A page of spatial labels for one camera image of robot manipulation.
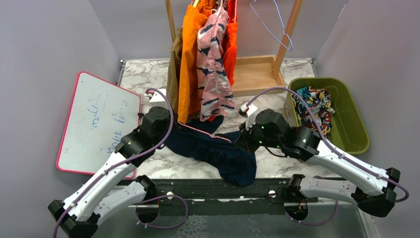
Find pink wire hanger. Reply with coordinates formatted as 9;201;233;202
177;122;232;144

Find wooden clothes rack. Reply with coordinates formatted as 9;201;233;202
165;0;303;96

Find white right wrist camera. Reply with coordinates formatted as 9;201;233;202
239;103;260;130

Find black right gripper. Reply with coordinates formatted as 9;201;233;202
235;118;282;154

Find tan brown shorts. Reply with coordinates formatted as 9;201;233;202
166;27;183;113

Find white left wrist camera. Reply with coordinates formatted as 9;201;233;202
145;88;168;109

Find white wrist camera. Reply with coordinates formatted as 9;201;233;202
145;88;168;109
239;103;260;130

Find olive green plastic basket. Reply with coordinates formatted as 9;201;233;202
284;77;370;155

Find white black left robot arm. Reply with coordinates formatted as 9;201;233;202
48;106;176;238

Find pink shark print shorts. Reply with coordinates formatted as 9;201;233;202
196;6;235;121

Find pink framed whiteboard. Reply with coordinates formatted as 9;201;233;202
56;71;141;175

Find navy blue shorts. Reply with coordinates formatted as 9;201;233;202
165;116;257;186

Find colourful comic print shorts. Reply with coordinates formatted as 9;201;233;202
292;86;335;136

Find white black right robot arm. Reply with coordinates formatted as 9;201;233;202
235;105;400;217

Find red orange shorts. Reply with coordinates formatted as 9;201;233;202
223;0;238;86

